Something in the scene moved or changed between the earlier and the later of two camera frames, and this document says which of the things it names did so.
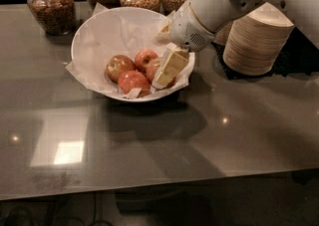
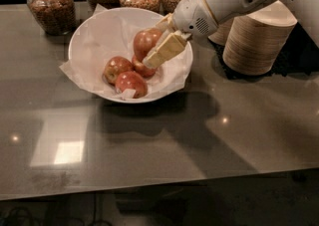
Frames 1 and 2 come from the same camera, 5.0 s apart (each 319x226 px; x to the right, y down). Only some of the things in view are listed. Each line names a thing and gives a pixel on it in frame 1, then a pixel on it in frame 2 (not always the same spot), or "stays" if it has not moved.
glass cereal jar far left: x=52 y=4 stays
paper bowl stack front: x=256 y=40 stays
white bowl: x=114 y=52 stays
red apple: x=168 y=85 → x=144 y=41
